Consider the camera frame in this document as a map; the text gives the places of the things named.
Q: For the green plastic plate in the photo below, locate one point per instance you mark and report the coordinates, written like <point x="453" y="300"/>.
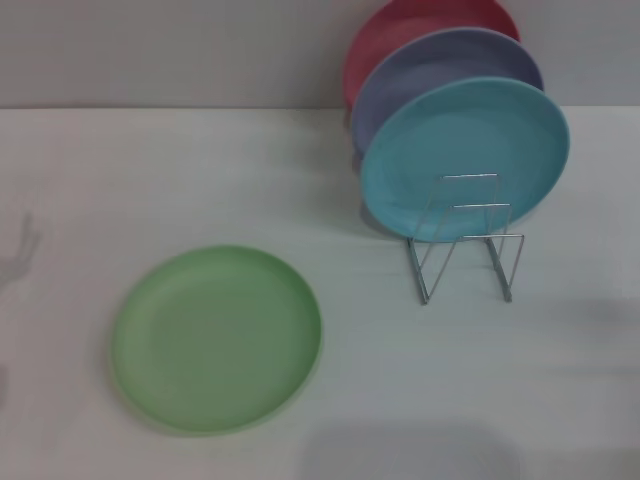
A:
<point x="215" y="340"/>

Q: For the purple plastic plate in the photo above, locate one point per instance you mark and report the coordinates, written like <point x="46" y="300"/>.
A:
<point x="425" y="70"/>

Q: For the blue plastic plate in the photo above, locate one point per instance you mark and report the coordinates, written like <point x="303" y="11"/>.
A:
<point x="450" y="140"/>

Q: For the red plastic plate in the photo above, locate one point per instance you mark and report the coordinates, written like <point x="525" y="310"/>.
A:
<point x="400" y="35"/>

